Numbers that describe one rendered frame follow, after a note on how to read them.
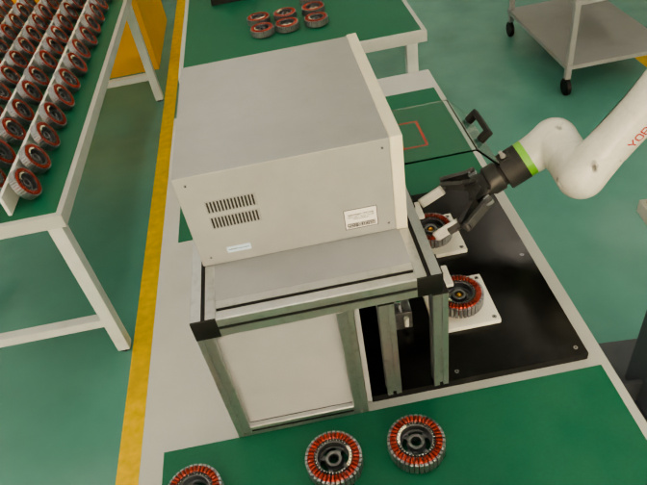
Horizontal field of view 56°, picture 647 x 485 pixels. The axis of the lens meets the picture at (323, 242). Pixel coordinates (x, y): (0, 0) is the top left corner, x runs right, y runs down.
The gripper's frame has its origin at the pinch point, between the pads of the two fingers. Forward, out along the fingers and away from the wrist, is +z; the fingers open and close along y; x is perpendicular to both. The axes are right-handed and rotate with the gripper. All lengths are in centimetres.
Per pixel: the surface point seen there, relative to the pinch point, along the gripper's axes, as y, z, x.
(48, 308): -87, 177, 2
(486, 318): 30.5, -0.7, 7.0
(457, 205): -11.3, -5.8, 11.9
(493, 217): -3.3, -12.3, 15.3
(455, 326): 31.2, 5.8, 3.5
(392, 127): 29, -10, -49
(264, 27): -164, 33, -7
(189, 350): 19, 62, -23
